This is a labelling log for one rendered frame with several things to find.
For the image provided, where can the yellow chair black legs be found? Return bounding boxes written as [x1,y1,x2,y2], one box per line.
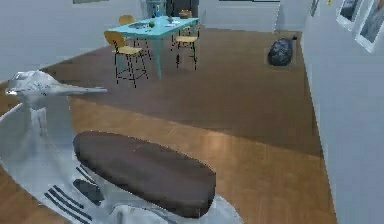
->
[118,14,137,26]
[103,30,150,89]
[171,24,201,71]

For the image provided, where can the brown oval table top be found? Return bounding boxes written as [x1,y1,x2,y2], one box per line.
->
[72,130,217,219]

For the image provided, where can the turquoise dining table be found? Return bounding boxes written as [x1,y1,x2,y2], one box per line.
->
[107,15,200,80]

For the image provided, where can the black rubbish bag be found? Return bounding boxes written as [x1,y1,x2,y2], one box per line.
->
[267,37,294,67]

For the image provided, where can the dark cupboard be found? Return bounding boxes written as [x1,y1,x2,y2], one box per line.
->
[165,0,200,18]

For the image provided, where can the white framed picture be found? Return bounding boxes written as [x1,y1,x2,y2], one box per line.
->
[354,0,384,54]
[335,0,365,32]

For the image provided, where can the grey framed wall picture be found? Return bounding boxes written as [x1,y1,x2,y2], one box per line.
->
[72,0,110,5]

